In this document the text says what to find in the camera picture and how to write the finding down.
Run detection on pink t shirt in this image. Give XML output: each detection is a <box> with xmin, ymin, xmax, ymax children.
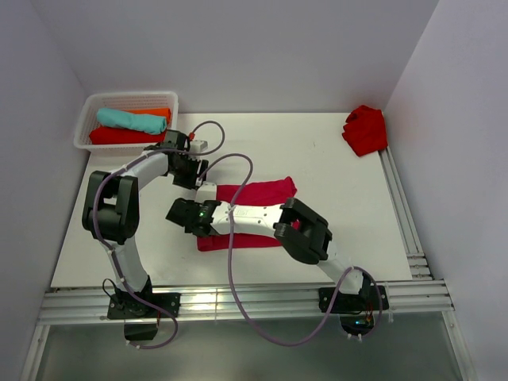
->
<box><xmin>197</xmin><ymin>176</ymin><xmax>298</xmax><ymax>252</ymax></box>

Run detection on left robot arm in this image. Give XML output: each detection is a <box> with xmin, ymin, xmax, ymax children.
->
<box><xmin>82</xmin><ymin>131</ymin><xmax>208</xmax><ymax>317</ymax></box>

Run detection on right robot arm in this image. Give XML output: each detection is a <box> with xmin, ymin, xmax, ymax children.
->
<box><xmin>166</xmin><ymin>198</ymin><xmax>379</xmax><ymax>310</ymax></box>

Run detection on teal rolled t shirt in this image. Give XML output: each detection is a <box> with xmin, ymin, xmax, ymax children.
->
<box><xmin>96</xmin><ymin>108</ymin><xmax>168</xmax><ymax>134</ymax></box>

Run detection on orange rolled t shirt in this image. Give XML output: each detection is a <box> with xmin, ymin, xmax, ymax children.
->
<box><xmin>129</xmin><ymin>108</ymin><xmax>171</xmax><ymax>121</ymax></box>

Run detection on red rolled t shirt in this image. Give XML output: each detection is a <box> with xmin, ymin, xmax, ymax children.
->
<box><xmin>89</xmin><ymin>126</ymin><xmax>166</xmax><ymax>145</ymax></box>

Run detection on red crumpled t shirt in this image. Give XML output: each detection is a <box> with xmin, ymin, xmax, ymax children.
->
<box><xmin>342</xmin><ymin>105</ymin><xmax>388</xmax><ymax>157</ymax></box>

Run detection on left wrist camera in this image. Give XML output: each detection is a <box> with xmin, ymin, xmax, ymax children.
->
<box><xmin>188</xmin><ymin>133</ymin><xmax>208</xmax><ymax>154</ymax></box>

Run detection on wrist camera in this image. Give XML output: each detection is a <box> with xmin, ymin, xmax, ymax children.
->
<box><xmin>188</xmin><ymin>133</ymin><xmax>208</xmax><ymax>154</ymax></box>
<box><xmin>194</xmin><ymin>182</ymin><xmax>217</xmax><ymax>204</ymax></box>

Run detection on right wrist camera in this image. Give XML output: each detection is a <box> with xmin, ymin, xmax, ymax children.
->
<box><xmin>194</xmin><ymin>182</ymin><xmax>217</xmax><ymax>204</ymax></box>

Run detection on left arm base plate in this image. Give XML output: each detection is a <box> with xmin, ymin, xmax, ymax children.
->
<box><xmin>106</xmin><ymin>291</ymin><xmax>181</xmax><ymax>320</ymax></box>

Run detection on aluminium front rail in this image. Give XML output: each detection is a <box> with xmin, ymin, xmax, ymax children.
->
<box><xmin>36</xmin><ymin>280</ymin><xmax>454</xmax><ymax>325</ymax></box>

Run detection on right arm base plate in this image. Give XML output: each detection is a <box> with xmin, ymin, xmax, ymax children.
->
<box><xmin>318</xmin><ymin>284</ymin><xmax>390</xmax><ymax>314</ymax></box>

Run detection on aluminium side rail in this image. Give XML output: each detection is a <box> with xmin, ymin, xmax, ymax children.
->
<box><xmin>379</xmin><ymin>148</ymin><xmax>434</xmax><ymax>281</ymax></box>

